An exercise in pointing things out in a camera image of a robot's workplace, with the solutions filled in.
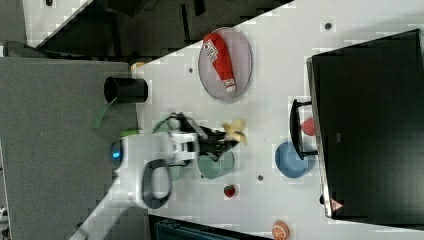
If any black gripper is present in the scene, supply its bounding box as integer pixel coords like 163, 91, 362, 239
199, 126, 239, 161

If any yellow plush peeled banana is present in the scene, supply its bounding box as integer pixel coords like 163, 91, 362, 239
221, 119, 247, 144

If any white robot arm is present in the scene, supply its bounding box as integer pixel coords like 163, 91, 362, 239
69, 131, 238, 240

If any red toy near oven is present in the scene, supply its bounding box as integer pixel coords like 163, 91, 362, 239
301, 118, 316, 136

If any black toaster oven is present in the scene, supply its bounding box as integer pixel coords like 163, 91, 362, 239
290, 29, 424, 230

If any green metal cup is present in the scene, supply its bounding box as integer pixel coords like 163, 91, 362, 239
197, 151, 235, 179

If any red strawberry toy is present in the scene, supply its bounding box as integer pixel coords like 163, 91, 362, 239
224, 185, 235, 198

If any green oval colander basket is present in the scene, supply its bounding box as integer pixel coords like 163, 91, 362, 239
153, 118, 182, 182

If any blue bowl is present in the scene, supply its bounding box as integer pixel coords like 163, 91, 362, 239
274, 142, 315, 179

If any grey round plate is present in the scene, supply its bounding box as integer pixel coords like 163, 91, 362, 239
198, 28, 252, 102

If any red ketchup bottle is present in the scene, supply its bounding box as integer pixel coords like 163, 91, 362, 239
203, 32, 237, 93

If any teal crate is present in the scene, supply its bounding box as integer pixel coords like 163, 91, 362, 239
152, 220, 268, 240

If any orange slice toy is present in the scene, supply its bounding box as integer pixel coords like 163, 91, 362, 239
272, 221, 290, 240

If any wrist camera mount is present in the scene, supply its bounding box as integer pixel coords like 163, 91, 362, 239
176, 113, 208, 139

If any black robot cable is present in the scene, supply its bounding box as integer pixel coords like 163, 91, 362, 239
166, 112, 194, 133

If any black cylinder post upper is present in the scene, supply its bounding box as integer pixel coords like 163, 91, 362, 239
104, 77, 149, 104

